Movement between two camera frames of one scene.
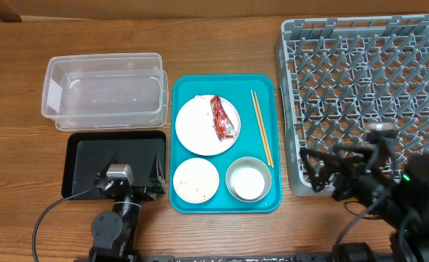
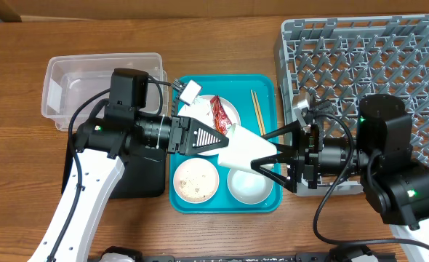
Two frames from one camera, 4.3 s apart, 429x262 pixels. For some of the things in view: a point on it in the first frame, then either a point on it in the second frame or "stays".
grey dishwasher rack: (340, 77) stays
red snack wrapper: (222, 123) stays
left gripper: (158, 183) -> (189, 144)
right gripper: (346, 169) -> (303, 140)
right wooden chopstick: (265, 136) stays
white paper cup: (249, 183) -> (243, 147)
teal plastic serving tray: (224, 156) stays
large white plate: (195, 128) stays
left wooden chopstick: (260, 129) stays
